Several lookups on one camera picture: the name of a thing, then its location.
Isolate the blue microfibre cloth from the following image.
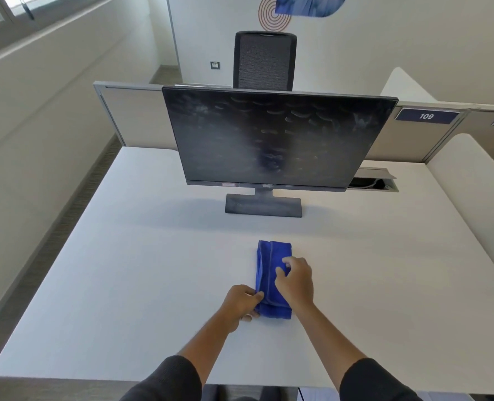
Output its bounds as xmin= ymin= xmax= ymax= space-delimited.
xmin=254 ymin=240 xmax=293 ymax=321

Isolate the grey desk cable box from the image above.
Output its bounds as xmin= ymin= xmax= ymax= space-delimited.
xmin=347 ymin=167 xmax=399 ymax=193

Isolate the person's right hand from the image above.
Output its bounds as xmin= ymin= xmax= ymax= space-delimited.
xmin=274 ymin=256 xmax=315 ymax=316

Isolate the grey framed window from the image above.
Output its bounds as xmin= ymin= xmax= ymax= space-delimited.
xmin=0 ymin=0 xmax=124 ymax=35

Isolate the blue wall decal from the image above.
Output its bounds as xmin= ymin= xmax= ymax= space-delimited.
xmin=274 ymin=0 xmax=348 ymax=18

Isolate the grey desk divider panel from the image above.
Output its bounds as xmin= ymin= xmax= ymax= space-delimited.
xmin=93 ymin=81 xmax=494 ymax=164

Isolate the orange spiral wall decal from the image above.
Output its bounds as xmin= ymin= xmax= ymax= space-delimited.
xmin=258 ymin=0 xmax=293 ymax=32

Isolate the person's left hand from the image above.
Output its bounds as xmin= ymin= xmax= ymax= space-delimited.
xmin=219 ymin=285 xmax=265 ymax=334

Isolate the person's left forearm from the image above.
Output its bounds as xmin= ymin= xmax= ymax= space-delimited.
xmin=119 ymin=318 xmax=240 ymax=401

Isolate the black mesh office chair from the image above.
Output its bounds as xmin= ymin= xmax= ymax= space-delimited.
xmin=233 ymin=31 xmax=298 ymax=92

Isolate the black computer monitor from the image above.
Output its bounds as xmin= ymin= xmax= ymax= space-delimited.
xmin=162 ymin=86 xmax=399 ymax=218

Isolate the person's right forearm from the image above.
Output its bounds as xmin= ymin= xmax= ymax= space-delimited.
xmin=291 ymin=302 xmax=424 ymax=401

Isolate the white curved side screen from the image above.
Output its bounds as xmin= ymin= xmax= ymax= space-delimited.
xmin=426 ymin=133 xmax=494 ymax=292
xmin=380 ymin=67 xmax=438 ymax=103

